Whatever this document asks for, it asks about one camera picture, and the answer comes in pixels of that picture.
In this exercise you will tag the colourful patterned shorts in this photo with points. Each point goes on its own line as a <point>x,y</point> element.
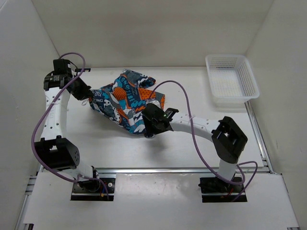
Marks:
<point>124,100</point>

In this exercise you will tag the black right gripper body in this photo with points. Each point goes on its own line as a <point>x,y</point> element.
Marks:
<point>151,127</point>

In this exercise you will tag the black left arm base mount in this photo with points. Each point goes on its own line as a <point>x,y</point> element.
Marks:
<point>94,190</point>

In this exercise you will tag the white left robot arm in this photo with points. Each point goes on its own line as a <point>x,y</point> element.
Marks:
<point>54,151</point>

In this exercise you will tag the white perforated plastic basket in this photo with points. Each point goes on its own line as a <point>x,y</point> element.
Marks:
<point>231,79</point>

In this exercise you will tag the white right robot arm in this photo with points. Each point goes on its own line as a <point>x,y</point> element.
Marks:
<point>227,137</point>

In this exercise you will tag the blue label sticker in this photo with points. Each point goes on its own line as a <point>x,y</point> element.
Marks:
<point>85,70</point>

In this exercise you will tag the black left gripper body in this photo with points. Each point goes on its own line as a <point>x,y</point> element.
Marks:
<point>80,90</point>

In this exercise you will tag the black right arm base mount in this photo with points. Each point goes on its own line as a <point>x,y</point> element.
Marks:
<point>214,190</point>

